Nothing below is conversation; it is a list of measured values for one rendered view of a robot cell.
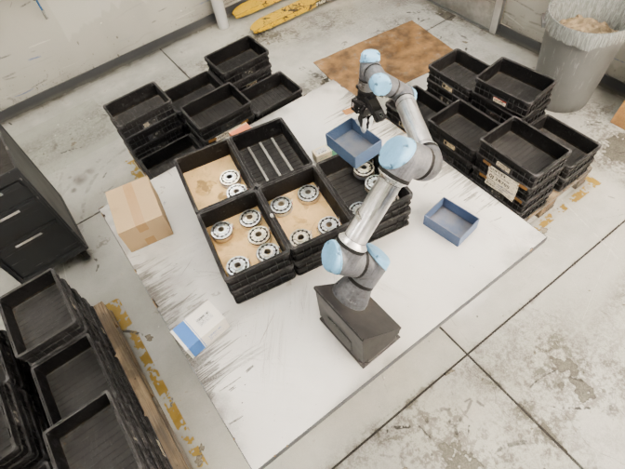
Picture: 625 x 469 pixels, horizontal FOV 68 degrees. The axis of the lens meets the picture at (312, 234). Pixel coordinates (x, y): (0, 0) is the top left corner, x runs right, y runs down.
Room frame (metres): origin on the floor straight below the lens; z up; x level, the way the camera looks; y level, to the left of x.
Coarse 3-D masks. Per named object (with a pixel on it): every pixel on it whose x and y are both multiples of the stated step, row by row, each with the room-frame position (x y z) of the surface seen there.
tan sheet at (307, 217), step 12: (300, 204) 1.40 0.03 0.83; (312, 204) 1.38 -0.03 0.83; (324, 204) 1.37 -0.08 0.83; (288, 216) 1.34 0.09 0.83; (300, 216) 1.32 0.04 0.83; (312, 216) 1.31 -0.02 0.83; (324, 216) 1.30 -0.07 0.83; (336, 216) 1.29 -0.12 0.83; (288, 228) 1.27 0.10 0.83; (300, 228) 1.26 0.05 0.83; (312, 228) 1.24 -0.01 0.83
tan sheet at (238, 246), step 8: (256, 208) 1.42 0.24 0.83; (240, 224) 1.34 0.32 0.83; (264, 224) 1.31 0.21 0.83; (208, 232) 1.33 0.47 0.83; (240, 232) 1.29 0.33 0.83; (232, 240) 1.25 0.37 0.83; (240, 240) 1.25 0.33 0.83; (272, 240) 1.22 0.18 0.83; (216, 248) 1.22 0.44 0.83; (224, 248) 1.22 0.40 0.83; (232, 248) 1.21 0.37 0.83; (240, 248) 1.20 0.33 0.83; (248, 248) 1.19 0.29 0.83; (256, 248) 1.19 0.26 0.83; (280, 248) 1.16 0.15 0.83; (224, 256) 1.18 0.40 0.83; (232, 256) 1.17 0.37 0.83; (248, 256) 1.15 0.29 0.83; (256, 256) 1.15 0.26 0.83; (224, 264) 1.13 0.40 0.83
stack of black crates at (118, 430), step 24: (96, 408) 0.70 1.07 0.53; (120, 408) 0.70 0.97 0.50; (48, 432) 0.62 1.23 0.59; (72, 432) 0.63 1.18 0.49; (96, 432) 0.61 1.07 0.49; (120, 432) 0.59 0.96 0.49; (144, 432) 0.63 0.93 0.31; (72, 456) 0.53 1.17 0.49; (96, 456) 0.51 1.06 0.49; (120, 456) 0.50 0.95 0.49; (144, 456) 0.48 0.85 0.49
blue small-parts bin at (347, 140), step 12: (348, 120) 1.57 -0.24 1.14; (336, 132) 1.53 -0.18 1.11; (348, 132) 1.56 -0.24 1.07; (360, 132) 1.53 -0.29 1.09; (372, 132) 1.46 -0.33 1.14; (336, 144) 1.44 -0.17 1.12; (348, 144) 1.48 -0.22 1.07; (360, 144) 1.47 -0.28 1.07; (372, 144) 1.46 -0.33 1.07; (348, 156) 1.38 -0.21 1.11; (360, 156) 1.35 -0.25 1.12; (372, 156) 1.38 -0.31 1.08
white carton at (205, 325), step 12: (204, 312) 0.94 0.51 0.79; (216, 312) 0.93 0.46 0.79; (180, 324) 0.90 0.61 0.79; (192, 324) 0.89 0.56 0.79; (204, 324) 0.88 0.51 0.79; (216, 324) 0.87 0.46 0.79; (228, 324) 0.89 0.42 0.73; (180, 336) 0.85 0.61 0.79; (192, 336) 0.84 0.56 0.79; (204, 336) 0.83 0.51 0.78; (216, 336) 0.85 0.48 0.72; (192, 348) 0.79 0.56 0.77; (204, 348) 0.81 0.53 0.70
